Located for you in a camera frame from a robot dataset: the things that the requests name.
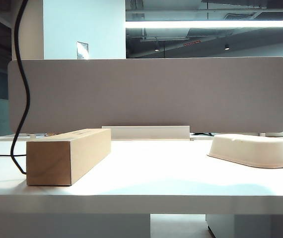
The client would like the white desk support panel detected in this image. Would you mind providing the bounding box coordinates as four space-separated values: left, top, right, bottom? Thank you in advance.
0 213 151 238

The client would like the white desk cable cover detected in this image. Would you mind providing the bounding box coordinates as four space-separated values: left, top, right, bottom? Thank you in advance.
101 125 191 140

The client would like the white pulp tray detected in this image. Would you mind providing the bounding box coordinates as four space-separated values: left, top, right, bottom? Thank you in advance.
207 133 283 169

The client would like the long brown cardboard box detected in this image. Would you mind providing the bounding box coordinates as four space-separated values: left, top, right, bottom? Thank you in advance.
26 128 112 187

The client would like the grey fabric desk divider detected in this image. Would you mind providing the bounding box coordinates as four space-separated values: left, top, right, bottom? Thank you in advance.
7 57 283 135

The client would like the framed wall notice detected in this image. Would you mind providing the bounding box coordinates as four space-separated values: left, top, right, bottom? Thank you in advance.
76 41 90 60

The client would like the black charging cable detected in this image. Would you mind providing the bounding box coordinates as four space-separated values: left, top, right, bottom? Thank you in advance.
0 0 31 175

